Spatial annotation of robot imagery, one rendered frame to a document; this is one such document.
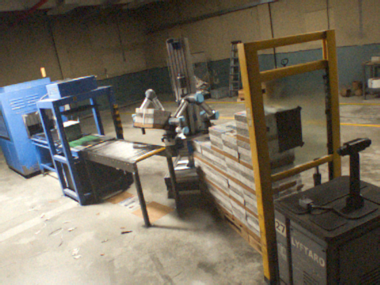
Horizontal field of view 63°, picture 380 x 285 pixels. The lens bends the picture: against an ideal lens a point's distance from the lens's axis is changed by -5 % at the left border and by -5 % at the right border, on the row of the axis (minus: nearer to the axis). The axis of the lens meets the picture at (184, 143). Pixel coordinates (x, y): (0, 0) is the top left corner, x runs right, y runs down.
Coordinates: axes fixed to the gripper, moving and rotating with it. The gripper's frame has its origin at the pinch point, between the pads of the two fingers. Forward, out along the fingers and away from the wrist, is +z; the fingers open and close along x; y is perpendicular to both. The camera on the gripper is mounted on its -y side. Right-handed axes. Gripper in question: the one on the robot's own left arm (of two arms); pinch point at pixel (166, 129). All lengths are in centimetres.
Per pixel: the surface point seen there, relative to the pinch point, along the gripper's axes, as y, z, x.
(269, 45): 60, -190, 84
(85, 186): -93, 129, 38
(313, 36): 72, -204, 52
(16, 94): 42, 351, 85
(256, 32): 339, 300, -589
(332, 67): 55, -211, 32
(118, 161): -41, 15, 56
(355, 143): 3, -242, 66
